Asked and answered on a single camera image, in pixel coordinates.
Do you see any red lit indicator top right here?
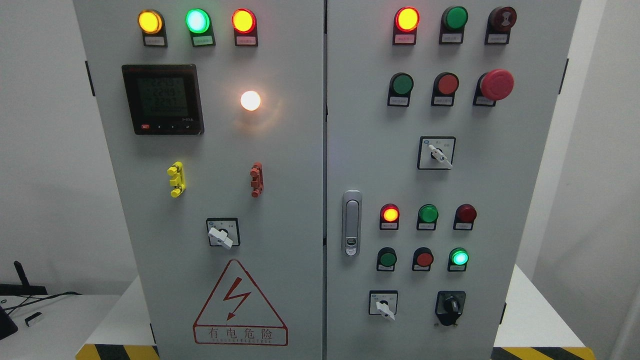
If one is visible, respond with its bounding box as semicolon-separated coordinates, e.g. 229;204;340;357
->
392;6;420;46

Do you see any left door white selector switch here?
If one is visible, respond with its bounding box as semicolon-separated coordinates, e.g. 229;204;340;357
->
205;218;241;250

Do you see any green push button upper row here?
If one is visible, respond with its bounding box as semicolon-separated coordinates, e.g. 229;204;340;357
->
387;72;414;107

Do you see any green indicator middle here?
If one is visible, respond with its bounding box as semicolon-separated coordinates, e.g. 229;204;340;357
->
416;203;439;231

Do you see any red indicator light top left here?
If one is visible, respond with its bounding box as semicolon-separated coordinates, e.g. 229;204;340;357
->
231;7;258;47

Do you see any red push button upper row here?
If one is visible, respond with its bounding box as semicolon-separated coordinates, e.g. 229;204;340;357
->
430;71;460;107

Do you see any black device with antenna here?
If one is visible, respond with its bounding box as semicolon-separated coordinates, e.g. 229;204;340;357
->
0;260;48;296

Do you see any yellow indicator light top left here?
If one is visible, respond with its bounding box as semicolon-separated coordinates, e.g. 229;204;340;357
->
137;9;168;48

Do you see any red indicator middle right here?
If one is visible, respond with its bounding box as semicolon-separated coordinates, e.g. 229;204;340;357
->
452;203;478;231

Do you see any upper right white selector switch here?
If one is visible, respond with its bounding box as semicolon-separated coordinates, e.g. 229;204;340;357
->
417;136;457;170

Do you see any green indicator light top left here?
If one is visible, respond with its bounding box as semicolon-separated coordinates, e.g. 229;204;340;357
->
185;7;216;47

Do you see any left grey cabinet door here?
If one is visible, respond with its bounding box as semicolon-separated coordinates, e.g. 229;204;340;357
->
73;0;324;360

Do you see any red lit indicator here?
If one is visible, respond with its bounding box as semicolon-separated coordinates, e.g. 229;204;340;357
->
379;203;400;231
392;6;420;46

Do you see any green push button lower left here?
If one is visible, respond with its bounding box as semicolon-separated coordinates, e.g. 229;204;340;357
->
375;247;398;272

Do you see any white glowing indicator light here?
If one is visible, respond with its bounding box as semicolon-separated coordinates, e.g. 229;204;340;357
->
240;89;262;112

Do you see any green push button lower right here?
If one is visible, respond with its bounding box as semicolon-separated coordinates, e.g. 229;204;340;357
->
447;247;470;272

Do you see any black digital power meter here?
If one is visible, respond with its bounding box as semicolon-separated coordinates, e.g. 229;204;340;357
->
121;64;204;136

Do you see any black monitor corner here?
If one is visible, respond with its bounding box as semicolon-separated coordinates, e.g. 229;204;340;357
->
0;307;19;340

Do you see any red emergency stop mushroom button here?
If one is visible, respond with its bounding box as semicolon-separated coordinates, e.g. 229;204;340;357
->
472;68;515;107

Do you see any black cable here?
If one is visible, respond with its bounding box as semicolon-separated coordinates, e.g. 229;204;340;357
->
0;291;82;316

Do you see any right grey cabinet door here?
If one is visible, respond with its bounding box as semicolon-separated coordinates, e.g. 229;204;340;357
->
326;0;581;360

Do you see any white platform with hazard stripes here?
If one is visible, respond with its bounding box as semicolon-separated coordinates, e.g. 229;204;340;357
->
76;267;595;360

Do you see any lower white selector switch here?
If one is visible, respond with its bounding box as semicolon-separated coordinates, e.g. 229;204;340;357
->
368;290;399;322

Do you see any green indicator top right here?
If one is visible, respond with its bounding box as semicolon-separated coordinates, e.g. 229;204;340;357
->
438;6;469;44

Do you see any grey cabinet door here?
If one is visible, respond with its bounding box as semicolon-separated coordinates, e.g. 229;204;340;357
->
73;0;324;360
326;0;581;360

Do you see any dark red buzzer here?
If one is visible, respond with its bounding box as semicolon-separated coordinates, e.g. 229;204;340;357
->
484;6;517;45

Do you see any red push button lower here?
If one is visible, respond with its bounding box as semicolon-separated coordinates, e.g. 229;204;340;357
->
411;247;434;272

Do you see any red electric hazard warning sticker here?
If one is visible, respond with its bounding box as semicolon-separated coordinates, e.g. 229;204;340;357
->
192;259;289;346

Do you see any black rotary knob switch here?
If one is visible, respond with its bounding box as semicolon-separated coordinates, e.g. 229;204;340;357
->
434;291;467;326

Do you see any silver door latch handle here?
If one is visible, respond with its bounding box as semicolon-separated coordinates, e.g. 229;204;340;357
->
342;189;362;256

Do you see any small black white adapter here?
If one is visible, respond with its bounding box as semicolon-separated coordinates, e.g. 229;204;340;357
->
24;311;42;328

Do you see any red lit indicator middle left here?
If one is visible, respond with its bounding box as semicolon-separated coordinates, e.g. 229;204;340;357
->
379;203;400;231

